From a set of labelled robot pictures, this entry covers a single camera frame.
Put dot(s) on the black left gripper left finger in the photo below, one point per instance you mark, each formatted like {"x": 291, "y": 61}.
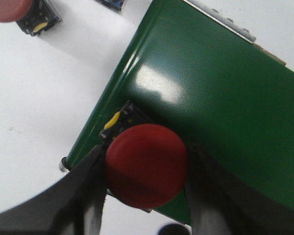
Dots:
{"x": 72, "y": 206}

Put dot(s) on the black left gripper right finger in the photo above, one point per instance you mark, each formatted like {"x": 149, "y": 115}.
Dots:
{"x": 222, "y": 204}

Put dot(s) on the red mushroom button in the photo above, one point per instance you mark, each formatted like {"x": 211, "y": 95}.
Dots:
{"x": 146, "y": 164}
{"x": 31, "y": 16}

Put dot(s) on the green conveyor belt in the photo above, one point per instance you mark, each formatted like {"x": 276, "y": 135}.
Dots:
{"x": 213, "y": 87}

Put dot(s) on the blue black button base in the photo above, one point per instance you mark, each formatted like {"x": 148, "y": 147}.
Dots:
{"x": 115, "y": 5}

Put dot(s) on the aluminium conveyor frame rail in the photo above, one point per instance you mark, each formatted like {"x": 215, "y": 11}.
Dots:
{"x": 229, "y": 24}

